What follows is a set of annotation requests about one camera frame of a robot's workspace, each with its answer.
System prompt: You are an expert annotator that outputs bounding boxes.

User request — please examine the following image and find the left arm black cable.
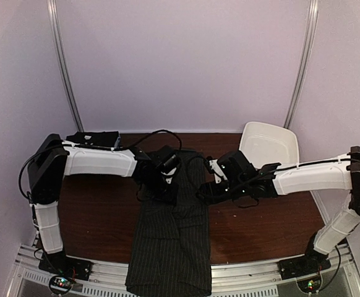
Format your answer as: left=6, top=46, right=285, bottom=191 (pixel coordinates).
left=18, top=129, right=183, bottom=199

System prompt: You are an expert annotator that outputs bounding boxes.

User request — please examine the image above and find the right circuit board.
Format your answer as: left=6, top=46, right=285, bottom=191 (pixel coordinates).
left=297, top=276, right=322, bottom=294

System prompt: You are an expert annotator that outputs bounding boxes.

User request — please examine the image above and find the left aluminium post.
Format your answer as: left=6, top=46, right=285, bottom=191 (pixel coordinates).
left=47, top=0, right=84, bottom=132

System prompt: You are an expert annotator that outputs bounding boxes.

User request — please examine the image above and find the black pinstriped long sleeve shirt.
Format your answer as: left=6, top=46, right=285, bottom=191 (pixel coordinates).
left=125, top=149, right=212, bottom=296

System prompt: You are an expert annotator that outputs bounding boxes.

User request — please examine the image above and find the circuit board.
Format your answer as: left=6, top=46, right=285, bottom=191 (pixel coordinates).
left=48, top=275, right=75, bottom=295
left=297, top=276, right=322, bottom=294

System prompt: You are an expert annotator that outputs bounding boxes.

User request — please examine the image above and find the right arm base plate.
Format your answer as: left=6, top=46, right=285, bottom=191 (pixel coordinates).
left=278, top=256, right=331, bottom=280

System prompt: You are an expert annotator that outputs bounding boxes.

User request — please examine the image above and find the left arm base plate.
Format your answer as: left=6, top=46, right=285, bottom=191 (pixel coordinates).
left=38, top=251, right=92, bottom=281

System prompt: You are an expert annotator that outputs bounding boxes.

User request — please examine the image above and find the right aluminium post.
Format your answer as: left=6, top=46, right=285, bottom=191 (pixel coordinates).
left=283, top=0, right=319, bottom=129

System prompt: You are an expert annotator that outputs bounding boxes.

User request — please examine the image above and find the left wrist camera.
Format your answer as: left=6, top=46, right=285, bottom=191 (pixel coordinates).
left=156, top=145, right=181, bottom=176

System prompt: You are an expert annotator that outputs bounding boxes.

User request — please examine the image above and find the left circuit board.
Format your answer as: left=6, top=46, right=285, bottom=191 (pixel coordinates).
left=48, top=275, right=75, bottom=295

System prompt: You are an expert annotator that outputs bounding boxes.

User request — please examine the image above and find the aluminium front rail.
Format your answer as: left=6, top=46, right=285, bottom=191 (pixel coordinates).
left=4, top=244, right=360, bottom=296

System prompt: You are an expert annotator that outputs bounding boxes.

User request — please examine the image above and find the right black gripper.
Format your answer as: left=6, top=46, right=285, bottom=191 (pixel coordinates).
left=196, top=179, right=249, bottom=205

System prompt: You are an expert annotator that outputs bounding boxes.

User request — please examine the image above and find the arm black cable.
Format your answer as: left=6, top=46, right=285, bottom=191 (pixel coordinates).
left=187, top=153, right=354, bottom=210
left=18, top=129, right=183, bottom=199

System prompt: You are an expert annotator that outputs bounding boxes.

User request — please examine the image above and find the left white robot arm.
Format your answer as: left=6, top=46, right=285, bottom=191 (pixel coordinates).
left=19, top=131, right=181, bottom=275

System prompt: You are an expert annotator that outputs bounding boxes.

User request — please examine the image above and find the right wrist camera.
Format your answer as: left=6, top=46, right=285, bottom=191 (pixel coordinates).
left=207, top=157, right=228, bottom=184

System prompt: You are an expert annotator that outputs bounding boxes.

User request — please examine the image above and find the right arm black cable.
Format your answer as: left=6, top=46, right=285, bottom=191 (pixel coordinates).
left=187, top=153, right=354, bottom=210

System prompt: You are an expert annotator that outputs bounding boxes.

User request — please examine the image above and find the aluminium post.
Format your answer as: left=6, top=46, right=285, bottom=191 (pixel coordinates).
left=47, top=0, right=84, bottom=132
left=283, top=0, right=319, bottom=129

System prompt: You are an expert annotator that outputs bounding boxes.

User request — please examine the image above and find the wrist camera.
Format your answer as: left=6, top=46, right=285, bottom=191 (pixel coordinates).
left=207, top=157, right=228, bottom=184
left=156, top=145, right=181, bottom=176

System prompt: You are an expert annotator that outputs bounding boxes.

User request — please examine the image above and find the white plastic tub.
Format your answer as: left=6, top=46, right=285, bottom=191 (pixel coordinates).
left=239, top=121, right=299, bottom=168

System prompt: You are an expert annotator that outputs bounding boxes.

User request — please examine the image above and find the stack of folded shirts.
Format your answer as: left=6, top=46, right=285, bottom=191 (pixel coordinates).
left=66, top=131, right=121, bottom=148

